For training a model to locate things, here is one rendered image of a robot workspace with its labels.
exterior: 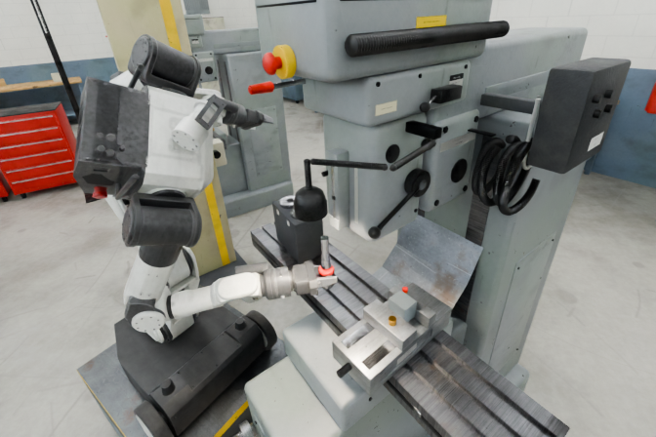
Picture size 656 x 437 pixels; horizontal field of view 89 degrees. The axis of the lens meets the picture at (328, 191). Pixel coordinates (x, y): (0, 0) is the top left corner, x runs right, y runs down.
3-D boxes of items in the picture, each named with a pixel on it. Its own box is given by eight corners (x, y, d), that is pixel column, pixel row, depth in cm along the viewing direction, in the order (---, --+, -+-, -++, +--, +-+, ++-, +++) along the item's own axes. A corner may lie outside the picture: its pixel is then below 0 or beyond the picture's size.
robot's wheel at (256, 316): (244, 337, 171) (238, 309, 162) (252, 331, 175) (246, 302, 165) (272, 358, 160) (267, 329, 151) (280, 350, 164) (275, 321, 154)
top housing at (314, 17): (329, 86, 56) (324, -30, 49) (259, 71, 75) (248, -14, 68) (488, 57, 80) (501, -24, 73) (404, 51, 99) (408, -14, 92)
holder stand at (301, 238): (299, 264, 133) (294, 222, 124) (276, 238, 150) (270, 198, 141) (325, 254, 138) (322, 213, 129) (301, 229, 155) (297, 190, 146)
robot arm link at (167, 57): (127, 83, 89) (157, 65, 82) (126, 51, 90) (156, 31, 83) (167, 97, 99) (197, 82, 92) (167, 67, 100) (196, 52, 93)
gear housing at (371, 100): (368, 131, 66) (369, 77, 62) (302, 109, 84) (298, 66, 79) (469, 101, 83) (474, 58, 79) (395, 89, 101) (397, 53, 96)
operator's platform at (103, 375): (105, 417, 178) (75, 369, 160) (213, 330, 226) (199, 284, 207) (191, 536, 135) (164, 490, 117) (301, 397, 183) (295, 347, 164)
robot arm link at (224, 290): (259, 292, 93) (209, 304, 90) (262, 298, 101) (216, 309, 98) (255, 269, 96) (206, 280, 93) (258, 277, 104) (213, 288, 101)
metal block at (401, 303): (403, 326, 95) (405, 310, 92) (388, 313, 99) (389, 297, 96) (415, 316, 98) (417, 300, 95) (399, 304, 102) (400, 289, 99)
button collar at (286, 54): (289, 81, 63) (285, 46, 60) (273, 77, 67) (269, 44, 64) (298, 79, 64) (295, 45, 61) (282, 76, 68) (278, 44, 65)
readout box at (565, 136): (569, 178, 70) (603, 71, 60) (524, 165, 76) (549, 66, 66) (606, 153, 80) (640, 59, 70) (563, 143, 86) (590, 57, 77)
